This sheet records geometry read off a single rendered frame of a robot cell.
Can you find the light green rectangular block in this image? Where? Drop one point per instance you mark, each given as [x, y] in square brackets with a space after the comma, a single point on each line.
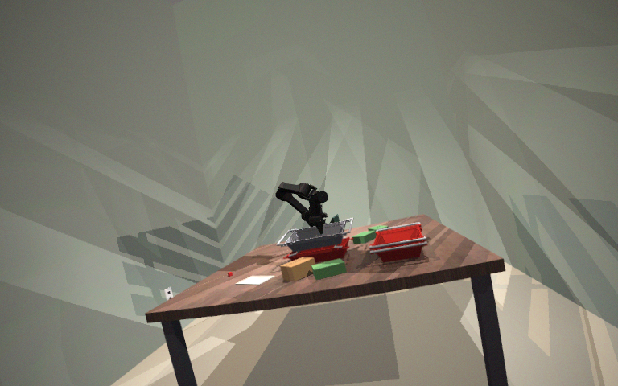
[377, 228]
[329, 268]
[364, 237]

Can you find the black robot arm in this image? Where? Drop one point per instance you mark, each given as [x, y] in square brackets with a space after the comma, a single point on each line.
[303, 191]

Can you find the white flat rectangular sheet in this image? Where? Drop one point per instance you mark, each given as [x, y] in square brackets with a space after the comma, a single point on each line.
[255, 280]

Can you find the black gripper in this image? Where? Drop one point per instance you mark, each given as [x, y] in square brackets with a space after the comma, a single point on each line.
[317, 218]

